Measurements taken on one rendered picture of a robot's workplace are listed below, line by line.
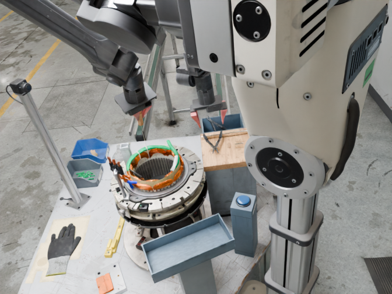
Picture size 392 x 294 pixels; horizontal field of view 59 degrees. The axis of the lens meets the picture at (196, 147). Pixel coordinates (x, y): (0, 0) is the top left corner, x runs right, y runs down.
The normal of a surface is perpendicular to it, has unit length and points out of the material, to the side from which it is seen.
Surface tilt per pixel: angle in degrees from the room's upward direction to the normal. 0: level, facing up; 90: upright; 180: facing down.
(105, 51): 81
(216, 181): 90
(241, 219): 90
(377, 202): 0
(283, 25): 90
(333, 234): 0
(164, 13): 96
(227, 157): 0
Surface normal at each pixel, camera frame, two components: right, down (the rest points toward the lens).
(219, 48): -0.60, 0.56
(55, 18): 0.68, 0.24
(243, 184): 0.05, 0.62
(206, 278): 0.36, 0.54
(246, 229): -0.34, 0.62
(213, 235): -0.13, -0.77
